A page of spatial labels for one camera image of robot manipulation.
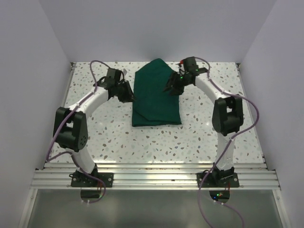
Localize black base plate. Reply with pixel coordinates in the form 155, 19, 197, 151
196, 167, 240, 188
69, 167, 114, 188

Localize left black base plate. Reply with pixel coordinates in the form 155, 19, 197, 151
69, 167, 114, 188

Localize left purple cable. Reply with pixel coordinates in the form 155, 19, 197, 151
45, 60, 110, 204

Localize aluminium rail frame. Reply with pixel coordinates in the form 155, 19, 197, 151
31, 62, 280, 190

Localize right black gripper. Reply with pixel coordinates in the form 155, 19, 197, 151
161, 71, 190, 96

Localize green surgical cloth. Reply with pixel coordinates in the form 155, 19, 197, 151
132, 58, 181, 127

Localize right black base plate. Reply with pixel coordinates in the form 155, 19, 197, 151
196, 167, 240, 188

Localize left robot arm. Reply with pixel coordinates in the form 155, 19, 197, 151
53, 68, 135, 187

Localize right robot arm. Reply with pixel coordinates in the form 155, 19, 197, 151
164, 57, 244, 188

